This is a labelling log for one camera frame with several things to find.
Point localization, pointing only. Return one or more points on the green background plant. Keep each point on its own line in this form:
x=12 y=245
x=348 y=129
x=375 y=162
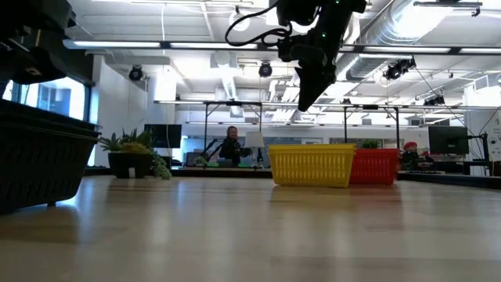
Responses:
x=370 y=144

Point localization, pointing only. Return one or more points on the long ceiling light bar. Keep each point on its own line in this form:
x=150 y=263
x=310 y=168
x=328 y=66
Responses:
x=117 y=44

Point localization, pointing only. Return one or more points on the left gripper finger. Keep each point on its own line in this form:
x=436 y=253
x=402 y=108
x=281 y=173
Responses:
x=31 y=62

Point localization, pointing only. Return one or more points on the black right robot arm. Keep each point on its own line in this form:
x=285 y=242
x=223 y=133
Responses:
x=340 y=11

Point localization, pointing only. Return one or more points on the potted green succulent plant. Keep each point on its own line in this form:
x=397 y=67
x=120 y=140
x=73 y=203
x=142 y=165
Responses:
x=129 y=164

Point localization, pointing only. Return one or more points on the red plastic basket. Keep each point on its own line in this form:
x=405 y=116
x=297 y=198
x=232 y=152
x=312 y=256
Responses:
x=373 y=150
x=373 y=170

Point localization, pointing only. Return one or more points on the black computer monitor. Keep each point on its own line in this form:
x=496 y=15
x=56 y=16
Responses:
x=448 y=139
x=162 y=136

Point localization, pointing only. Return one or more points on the silver ventilation duct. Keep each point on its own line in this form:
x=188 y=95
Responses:
x=364 y=66

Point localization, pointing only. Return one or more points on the yellow plastic basket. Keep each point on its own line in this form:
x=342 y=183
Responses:
x=311 y=168
x=311 y=148

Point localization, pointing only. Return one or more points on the person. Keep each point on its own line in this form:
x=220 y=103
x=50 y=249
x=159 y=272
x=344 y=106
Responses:
x=233 y=150
x=413 y=156

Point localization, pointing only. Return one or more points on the black ceiling camera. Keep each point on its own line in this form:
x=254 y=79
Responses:
x=399 y=68
x=265 y=69
x=135 y=73
x=434 y=101

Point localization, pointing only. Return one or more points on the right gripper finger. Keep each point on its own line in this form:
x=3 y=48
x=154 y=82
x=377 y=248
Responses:
x=309 y=88
x=328 y=78

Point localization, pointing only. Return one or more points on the black metal rig frame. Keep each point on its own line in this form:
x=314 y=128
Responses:
x=233 y=103
x=370 y=106

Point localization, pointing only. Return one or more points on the black aluminium table frame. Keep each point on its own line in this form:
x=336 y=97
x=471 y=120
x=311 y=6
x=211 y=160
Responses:
x=219 y=172

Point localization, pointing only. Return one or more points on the white table lamp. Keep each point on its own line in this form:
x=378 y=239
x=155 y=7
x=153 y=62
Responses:
x=254 y=139

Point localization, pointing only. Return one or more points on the black plastic basket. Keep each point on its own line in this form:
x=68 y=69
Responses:
x=39 y=127
x=39 y=176

